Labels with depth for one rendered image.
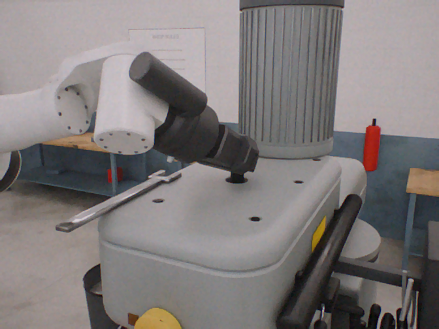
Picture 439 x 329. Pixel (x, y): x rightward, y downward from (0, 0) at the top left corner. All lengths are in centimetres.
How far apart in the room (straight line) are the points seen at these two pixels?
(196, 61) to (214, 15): 61
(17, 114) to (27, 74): 699
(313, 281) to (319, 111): 36
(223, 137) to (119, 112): 17
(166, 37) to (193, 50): 43
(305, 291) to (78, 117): 35
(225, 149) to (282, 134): 25
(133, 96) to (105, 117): 4
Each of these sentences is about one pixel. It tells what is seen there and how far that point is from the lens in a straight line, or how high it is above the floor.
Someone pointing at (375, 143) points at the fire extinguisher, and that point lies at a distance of 476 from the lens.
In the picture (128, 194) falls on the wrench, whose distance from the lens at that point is 59.
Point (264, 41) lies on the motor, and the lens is 78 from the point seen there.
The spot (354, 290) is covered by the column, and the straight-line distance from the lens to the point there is 112.
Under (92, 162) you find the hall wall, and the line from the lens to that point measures 685.
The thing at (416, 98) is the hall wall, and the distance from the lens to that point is 481.
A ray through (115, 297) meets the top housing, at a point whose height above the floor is 178.
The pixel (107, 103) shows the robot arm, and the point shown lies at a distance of 47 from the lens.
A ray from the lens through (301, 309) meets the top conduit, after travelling 51.
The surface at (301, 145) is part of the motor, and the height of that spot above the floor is 192.
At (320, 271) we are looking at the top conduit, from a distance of 59.
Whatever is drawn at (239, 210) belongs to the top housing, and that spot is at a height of 189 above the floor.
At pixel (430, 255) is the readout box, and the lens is 88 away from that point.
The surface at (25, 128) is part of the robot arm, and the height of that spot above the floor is 200.
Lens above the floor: 209
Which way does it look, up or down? 15 degrees down
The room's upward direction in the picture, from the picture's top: straight up
